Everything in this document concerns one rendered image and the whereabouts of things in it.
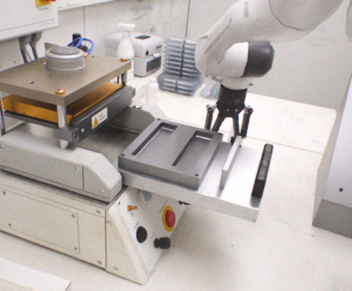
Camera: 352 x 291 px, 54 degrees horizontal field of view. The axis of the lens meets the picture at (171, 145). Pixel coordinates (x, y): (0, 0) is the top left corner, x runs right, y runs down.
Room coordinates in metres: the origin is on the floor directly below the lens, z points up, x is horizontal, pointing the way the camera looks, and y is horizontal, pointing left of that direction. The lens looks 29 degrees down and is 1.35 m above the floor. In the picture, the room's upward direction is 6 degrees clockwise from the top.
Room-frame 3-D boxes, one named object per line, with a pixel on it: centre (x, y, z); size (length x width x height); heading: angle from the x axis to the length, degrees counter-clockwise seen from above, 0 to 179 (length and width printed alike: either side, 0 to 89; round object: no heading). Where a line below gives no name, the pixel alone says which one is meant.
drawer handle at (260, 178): (0.58, -0.18, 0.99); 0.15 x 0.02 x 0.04; 163
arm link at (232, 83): (0.93, -0.13, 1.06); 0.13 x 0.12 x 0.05; 11
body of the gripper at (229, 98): (0.92, -0.15, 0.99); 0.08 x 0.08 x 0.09
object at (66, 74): (0.74, 0.26, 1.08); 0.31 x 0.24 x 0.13; 163
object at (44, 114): (0.72, 0.24, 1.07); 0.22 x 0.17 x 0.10; 163
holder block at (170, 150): (0.64, -0.01, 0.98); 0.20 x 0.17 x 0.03; 163
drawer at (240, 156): (0.62, -0.05, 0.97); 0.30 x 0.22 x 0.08; 73
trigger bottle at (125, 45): (1.60, 0.25, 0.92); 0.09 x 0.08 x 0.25; 80
